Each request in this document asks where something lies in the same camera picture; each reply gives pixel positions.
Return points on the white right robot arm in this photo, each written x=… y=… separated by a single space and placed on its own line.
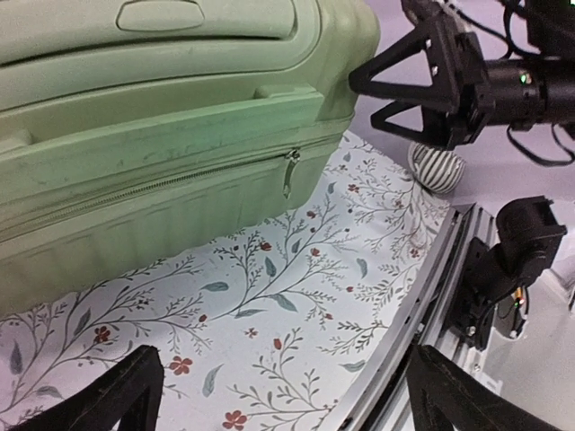
x=529 y=233

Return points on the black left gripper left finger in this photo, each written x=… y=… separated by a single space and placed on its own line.
x=127 y=396

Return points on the aluminium front rail frame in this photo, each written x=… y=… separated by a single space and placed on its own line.
x=379 y=398

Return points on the green hard-shell suitcase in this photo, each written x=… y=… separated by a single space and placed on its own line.
x=134 y=130

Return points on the metal suitcase zipper pull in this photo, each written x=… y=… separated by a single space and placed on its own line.
x=292 y=158

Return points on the floral white tablecloth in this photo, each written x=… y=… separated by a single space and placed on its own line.
x=265 y=329

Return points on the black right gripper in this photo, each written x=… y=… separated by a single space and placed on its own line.
x=512 y=90

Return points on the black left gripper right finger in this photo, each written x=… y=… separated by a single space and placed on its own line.
x=444 y=397

